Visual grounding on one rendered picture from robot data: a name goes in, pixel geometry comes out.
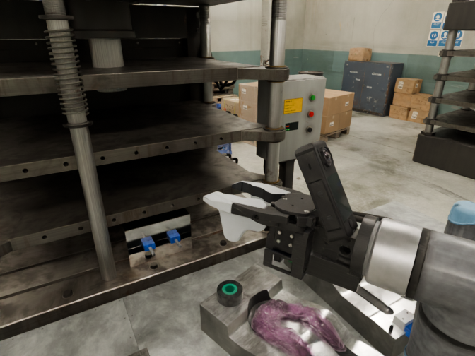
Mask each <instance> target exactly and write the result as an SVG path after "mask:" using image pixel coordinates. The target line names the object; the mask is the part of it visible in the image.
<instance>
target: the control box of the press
mask: <svg viewBox="0 0 475 356"><path fill-rule="evenodd" d="M325 86H326V78H325V77H324V76H314V75H309V74H299V75H289V79H288V80H287V81H285V82H283V99H282V112H281V126H283V127H284V128H285V129H286V138H285V140H283V141H281V142H280V149H279V162H278V163H279V176H278V178H279V179H280V180H281V181H282V182H283V183H282V187H286V188H289V189H293V173H294V163H295V160H296V156H295V151H296V150H297V149H298V148H299V147H301V146H304V145H307V144H309V143H312V142H315V141H319V139H320V132H321V125H322V113H323V106H324V93H325ZM268 89H269V82H267V81H266V80H258V96H257V123H258V124H267V108H268ZM256 155H258V156H259V157H261V158H263V159H264V165H263V168H264V174H265V164H266V141H257V152H256Z"/></svg>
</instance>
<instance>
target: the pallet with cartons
mask: <svg viewBox="0 0 475 356"><path fill-rule="evenodd" d="M353 99H354V93H352V92H346V91H340V90H330V89H325V93H324V106H323V113H322V125H321V132H320V140H322V141H325V142H327V141H328V138H327V137H330V138H335V139H336V138H339V137H340V136H339V134H346V135H347V134H349V131H350V125H351V117H352V111H353V110H352V107H353Z"/></svg>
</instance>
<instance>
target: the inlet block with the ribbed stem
mask: <svg viewBox="0 0 475 356"><path fill-rule="evenodd" d="M413 319H414V315H413V314H412V313H411V312H409V311H408V310H407V309H403V310H401V311H400V312H398V313H397V314H395V315H394V318H393V321H392V323H394V324H395V325H396V326H398V327H399V328H400V329H401V330H402V331H405V332H406V336H407V337H408V338H409V337H410V333H411V327H412V323H413Z"/></svg>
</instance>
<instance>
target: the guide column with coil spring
mask: <svg viewBox="0 0 475 356"><path fill-rule="evenodd" d="M42 3H43V6H44V7H43V8H44V12H45V15H66V10H65V6H64V0H42ZM46 23H47V29H48V30H60V29H69V23H68V21H67V20H46ZM70 34H71V33H70V31H68V32H49V36H51V35H70ZM62 40H71V37H58V38H50V41H62ZM69 45H72V42H67V43H58V44H51V46H52V47H60V46H69ZM73 50H74V49H73V48H66V49H53V50H52V51H53V52H67V51H73ZM72 56H75V55H74V53H70V54H55V55H54V58H57V57H72ZM54 61H55V63H63V62H70V61H75V58H74V59H62V60H54ZM73 66H76V64H67V65H57V66H56V68H57V69H58V68H67V67H73ZM75 71H78V70H77V69H70V70H63V71H57V73H70V72H75ZM77 76H78V73H77V74H72V75H66V76H58V78H73V77H77ZM78 81H79V78H78V79H74V80H68V81H59V83H74V82H78ZM78 86H81V85H80V83H79V84H75V85H63V86H60V88H75V87H78ZM79 91H81V88H79V89H76V90H64V91H62V92H61V93H75V92H79ZM80 96H82V93H80V94H76V95H64V96H62V97H63V98H72V97H80ZM80 101H83V98H80V99H77V100H64V103H72V102H80ZM83 105H84V103H81V104H77V105H64V106H65V108H71V107H80V106H83ZM84 109H85V107H83V108H80V109H72V110H66V112H79V111H82V110H84ZM67 120H68V123H71V124H77V123H82V122H85V121H87V118H86V112H83V113H80V114H69V115H67ZM70 133H71V139H72V143H73V146H74V152H75V156H76V161H77V165H78V171H79V175H80V178H81V185H82V188H83V194H84V198H85V202H86V208H87V211H88V217H89V220H90V226H91V230H92V233H93V240H94V243H95V249H96V253H97V257H98V263H99V266H100V272H101V276H102V279H103V280H105V281H109V280H113V279H114V278H116V276H117V272H116V268H115V261H114V257H113V253H112V246H111V242H110V236H109V232H108V228H107V221H106V217H105V210H104V205H103V202H102V195H101V191H100V184H99V180H98V173H97V169H96V165H95V158H94V154H93V147H92V143H91V139H90V133H89V128H88V126H87V127H83V128H77V129H70Z"/></svg>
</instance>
